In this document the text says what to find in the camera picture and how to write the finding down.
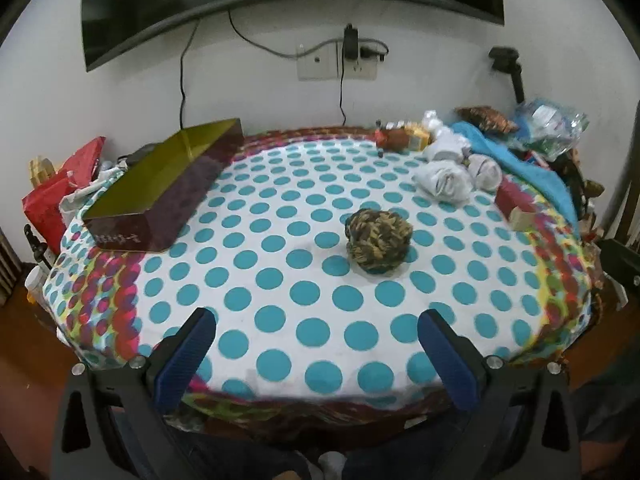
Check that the black plug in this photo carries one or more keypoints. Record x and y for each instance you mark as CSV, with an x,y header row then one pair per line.
x,y
372,52

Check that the maroon box with gold lining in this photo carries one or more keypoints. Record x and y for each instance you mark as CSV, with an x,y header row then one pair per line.
x,y
160,180

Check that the brown patterned pouch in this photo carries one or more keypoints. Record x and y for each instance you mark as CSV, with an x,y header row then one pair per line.
x,y
487,119

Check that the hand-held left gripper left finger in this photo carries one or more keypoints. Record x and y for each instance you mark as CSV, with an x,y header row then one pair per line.
x,y
185,360

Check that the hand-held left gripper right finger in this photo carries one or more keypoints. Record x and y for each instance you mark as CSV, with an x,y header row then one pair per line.
x,y
447,360

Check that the polka dot tablecloth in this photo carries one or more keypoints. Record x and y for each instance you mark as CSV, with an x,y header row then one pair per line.
x,y
280,285

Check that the black box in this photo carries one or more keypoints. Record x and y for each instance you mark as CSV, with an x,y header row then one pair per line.
x,y
620,260

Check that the camouflage socks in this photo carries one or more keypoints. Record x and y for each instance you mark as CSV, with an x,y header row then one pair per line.
x,y
377,240

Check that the white bottle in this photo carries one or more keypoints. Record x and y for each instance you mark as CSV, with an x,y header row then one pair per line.
x,y
35,285

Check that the blue cloth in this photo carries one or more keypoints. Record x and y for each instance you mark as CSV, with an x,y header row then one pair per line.
x,y
530,170

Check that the clear plastic bag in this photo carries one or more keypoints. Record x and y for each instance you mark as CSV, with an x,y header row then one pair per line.
x,y
550,125

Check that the white wall outlet plate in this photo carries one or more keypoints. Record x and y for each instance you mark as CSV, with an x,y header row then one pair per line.
x,y
320,65

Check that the small red box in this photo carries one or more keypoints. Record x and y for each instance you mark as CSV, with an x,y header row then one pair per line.
x,y
515,205

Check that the black charger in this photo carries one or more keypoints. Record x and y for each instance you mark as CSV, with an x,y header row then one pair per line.
x,y
351,42

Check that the yellow carton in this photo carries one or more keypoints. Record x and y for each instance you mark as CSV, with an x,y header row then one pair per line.
x,y
419,136

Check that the red bag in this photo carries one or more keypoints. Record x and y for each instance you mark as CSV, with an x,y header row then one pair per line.
x,y
50,205

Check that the black wall bracket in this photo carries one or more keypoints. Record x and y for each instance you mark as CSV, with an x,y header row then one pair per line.
x,y
506,57

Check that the small white socks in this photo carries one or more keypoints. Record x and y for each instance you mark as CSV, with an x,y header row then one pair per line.
x,y
486,172

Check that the white plastic bag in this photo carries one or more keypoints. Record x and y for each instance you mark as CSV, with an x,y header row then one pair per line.
x,y
85,192

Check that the brown plush toy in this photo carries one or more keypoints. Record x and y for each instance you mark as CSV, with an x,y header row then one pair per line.
x,y
392,140

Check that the wooden blocks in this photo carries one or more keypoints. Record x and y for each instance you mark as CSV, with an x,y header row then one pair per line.
x,y
41,171

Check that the large white socks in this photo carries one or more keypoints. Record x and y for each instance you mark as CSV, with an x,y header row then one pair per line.
x,y
442,182

